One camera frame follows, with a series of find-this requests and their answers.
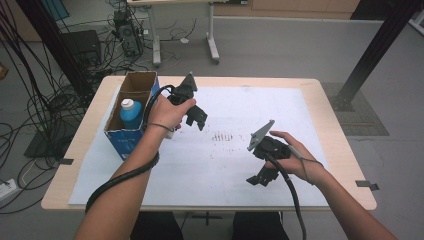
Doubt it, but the white power strip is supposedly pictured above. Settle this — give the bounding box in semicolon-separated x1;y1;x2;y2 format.
0;178;18;201

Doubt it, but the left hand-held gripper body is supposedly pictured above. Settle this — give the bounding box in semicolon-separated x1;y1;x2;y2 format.
167;71;208;122

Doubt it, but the person's leg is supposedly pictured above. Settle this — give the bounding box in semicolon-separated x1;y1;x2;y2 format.
231;211;291;240
129;211;184;240

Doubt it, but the person's left hand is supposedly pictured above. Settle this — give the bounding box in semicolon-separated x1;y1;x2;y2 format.
146;94;198;135

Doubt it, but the blue cardboard box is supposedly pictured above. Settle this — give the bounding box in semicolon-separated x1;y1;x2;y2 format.
104;70;163;162

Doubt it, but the black metal post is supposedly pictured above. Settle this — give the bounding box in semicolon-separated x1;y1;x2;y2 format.
14;0;98;104
329;0;423;113

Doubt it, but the black floor base plate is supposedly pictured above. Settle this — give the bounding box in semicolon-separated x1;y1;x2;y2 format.
23;123;81;159

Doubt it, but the white desk frame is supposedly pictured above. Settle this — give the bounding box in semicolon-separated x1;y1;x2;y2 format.
126;0;249;66

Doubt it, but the blue bottle with white cap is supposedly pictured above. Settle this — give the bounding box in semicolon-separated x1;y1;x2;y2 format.
119;98;144;131

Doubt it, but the black box on floor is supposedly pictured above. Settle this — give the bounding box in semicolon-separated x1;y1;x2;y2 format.
61;29;103;68

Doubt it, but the person's right leg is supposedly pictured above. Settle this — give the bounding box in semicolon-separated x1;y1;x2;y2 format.
231;211;291;240

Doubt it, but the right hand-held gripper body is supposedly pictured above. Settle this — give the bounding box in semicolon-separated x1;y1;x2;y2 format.
247;119;292;162

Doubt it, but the white table mat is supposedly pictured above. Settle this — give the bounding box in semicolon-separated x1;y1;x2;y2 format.
68;84;341;208

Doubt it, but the person's left leg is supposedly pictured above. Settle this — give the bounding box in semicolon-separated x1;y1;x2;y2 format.
129;211;184;240

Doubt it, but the computer tower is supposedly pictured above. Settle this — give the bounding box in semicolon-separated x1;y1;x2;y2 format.
113;9;143;58

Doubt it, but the tangle of black floor cables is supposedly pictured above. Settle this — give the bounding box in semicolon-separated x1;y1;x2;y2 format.
0;0;198;214

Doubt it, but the light wooden table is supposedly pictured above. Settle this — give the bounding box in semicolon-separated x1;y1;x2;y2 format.
40;74;378;213

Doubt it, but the person's right hand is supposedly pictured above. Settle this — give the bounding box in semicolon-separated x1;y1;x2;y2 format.
264;130;324;186

